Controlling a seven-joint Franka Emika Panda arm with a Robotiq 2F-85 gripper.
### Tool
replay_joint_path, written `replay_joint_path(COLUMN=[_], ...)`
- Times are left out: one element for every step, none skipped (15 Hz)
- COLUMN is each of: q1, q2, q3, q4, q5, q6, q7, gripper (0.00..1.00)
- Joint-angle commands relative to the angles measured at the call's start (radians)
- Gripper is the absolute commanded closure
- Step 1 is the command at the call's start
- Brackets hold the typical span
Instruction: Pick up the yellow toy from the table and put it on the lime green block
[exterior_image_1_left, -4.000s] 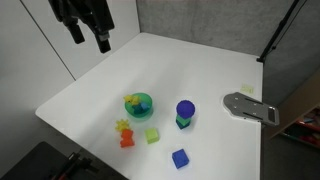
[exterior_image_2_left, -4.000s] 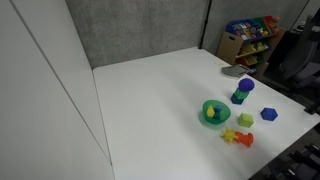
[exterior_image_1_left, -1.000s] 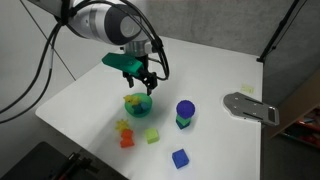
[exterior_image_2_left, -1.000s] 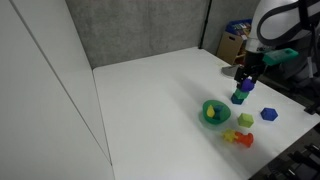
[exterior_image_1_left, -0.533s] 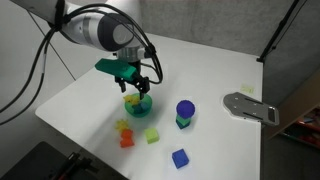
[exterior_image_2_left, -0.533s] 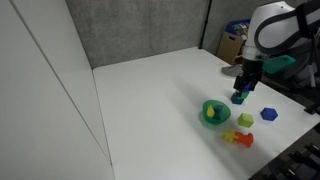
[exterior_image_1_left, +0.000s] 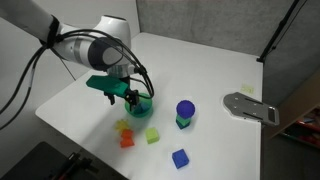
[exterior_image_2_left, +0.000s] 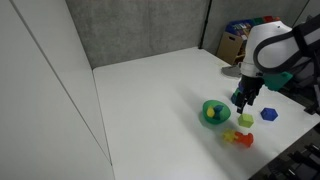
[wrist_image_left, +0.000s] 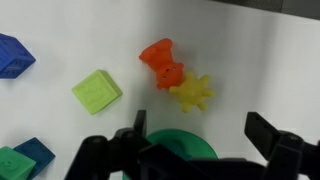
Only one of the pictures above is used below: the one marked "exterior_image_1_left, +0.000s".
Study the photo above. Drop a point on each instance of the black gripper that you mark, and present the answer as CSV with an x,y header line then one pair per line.
x,y
128,81

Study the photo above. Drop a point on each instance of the yellow block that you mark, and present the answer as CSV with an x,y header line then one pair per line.
x,y
122,125

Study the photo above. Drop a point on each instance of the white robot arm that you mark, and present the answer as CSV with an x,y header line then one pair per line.
x,y
110,26

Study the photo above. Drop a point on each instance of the light blue toy figure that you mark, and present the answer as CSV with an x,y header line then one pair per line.
x,y
144,107

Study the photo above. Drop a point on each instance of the lime green block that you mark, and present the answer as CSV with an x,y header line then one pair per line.
x,y
152,136

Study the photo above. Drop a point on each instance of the small green block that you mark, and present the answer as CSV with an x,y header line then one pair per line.
x,y
182,120

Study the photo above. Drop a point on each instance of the blue cube block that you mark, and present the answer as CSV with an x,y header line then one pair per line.
x,y
180,159

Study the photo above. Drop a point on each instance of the green bowl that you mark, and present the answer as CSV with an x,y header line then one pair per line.
x,y
146,112

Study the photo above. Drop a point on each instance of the red cube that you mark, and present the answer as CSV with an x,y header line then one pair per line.
x,y
127,140

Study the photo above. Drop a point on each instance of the purple spiky ball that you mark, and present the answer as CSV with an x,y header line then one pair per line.
x,y
185,108

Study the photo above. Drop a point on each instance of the black and red tool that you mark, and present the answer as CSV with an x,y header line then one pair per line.
x,y
78,163

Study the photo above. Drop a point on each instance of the black case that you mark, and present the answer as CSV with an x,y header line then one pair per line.
x,y
30,163

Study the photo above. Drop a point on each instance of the grey metal mounting plate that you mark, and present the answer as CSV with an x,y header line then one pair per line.
x,y
240,105

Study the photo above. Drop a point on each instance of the pale yellow sticky note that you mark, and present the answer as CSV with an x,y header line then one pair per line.
x,y
247,89

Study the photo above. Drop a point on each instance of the black tripod pole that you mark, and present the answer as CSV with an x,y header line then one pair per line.
x,y
278,30

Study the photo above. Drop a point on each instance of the wooden shelf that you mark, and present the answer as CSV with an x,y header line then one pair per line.
x,y
296,103

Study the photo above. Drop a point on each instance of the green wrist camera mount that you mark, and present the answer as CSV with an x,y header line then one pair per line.
x,y
106,83

